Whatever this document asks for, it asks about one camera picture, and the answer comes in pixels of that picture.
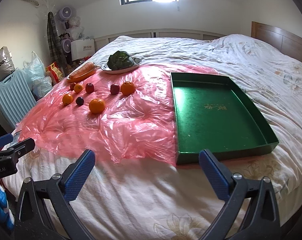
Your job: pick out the large front orange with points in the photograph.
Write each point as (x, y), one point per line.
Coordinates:
(97, 106)

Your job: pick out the small red fruit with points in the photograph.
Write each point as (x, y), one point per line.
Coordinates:
(72, 86)

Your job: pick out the white cardboard box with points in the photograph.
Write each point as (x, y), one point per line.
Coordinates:
(82, 48)

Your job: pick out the purple fan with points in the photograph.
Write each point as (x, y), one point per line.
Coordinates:
(66, 45)
(64, 14)

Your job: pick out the large orange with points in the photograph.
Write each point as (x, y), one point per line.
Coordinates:
(97, 106)
(127, 88)

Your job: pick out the small back orange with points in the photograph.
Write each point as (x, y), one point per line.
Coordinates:
(78, 88)

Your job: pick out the orange plate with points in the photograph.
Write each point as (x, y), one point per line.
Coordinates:
(82, 77)

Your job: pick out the yellow red rice bag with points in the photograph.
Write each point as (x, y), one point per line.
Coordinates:
(54, 73)

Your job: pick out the lower purple fan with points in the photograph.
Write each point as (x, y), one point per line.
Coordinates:
(66, 45)

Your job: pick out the green leafy vegetable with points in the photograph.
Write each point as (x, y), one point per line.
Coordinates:
(120, 60)

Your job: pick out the pink plastic sheet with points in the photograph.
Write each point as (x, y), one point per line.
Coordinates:
(140, 125)

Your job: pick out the upper purple fan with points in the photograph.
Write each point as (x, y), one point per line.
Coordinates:
(64, 14)

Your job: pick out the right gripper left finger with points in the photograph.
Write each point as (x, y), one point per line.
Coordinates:
(74, 177)

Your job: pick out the clear blue plastic bags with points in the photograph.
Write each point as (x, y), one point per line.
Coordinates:
(39, 83)

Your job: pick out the grey printed sack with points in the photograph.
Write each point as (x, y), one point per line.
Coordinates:
(6, 64)

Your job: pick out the plaid hanging scarf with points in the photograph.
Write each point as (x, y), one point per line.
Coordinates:
(54, 46)

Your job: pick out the red apple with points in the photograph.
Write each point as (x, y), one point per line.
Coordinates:
(114, 89)
(89, 88)

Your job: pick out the dark purple plum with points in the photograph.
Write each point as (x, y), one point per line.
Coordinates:
(80, 101)

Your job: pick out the blue gloved left hand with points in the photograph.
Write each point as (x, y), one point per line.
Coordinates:
(6, 216)

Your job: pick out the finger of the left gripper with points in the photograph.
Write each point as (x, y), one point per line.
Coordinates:
(20, 149)
(5, 139)

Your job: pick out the white dark-rimmed plate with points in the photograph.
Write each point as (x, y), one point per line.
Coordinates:
(106, 69)

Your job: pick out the large carrot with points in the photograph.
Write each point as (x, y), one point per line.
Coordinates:
(89, 66)

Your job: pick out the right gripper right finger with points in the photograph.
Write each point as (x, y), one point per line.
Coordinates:
(218, 175)

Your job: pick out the wooden headboard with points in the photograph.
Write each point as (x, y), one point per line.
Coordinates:
(285, 41)

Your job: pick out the green cardboard tray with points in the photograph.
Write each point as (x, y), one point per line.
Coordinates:
(212, 112)

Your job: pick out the light blue suitcase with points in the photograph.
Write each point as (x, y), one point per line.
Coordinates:
(16, 98)

